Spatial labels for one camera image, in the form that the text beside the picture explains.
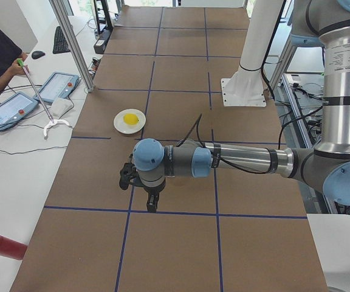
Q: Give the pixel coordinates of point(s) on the black keyboard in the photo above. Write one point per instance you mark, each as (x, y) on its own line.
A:
(60, 44)

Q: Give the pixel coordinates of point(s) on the blue teach pendant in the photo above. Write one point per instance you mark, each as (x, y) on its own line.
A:
(14, 109)
(58, 85)

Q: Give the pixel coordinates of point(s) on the aluminium frame post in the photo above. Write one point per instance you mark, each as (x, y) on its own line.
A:
(63, 20)

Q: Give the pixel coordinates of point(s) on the near blue teach pendant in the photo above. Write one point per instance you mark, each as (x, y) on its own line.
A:
(14, 109)

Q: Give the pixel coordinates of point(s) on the red cylinder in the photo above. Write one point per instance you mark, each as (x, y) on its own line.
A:
(12, 249)

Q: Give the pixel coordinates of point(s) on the far blue teach pendant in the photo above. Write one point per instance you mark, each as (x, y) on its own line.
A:
(58, 85)

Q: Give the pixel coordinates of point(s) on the yellow lemon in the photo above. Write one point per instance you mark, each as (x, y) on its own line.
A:
(131, 119)

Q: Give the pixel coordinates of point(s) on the reacher grabber tool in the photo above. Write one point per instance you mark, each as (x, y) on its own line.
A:
(52, 122)

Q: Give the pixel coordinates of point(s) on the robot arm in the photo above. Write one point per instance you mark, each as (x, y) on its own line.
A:
(325, 167)

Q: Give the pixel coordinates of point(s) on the white folded cloth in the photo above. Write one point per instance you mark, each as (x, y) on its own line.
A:
(60, 106)

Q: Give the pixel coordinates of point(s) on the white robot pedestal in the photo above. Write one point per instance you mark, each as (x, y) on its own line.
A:
(245, 87)

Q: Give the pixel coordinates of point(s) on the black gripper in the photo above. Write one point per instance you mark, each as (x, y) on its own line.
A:
(152, 191)

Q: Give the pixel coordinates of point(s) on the black computer mouse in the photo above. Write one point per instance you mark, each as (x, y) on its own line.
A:
(37, 54)

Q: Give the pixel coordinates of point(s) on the white plate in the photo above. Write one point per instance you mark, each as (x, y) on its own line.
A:
(129, 129)

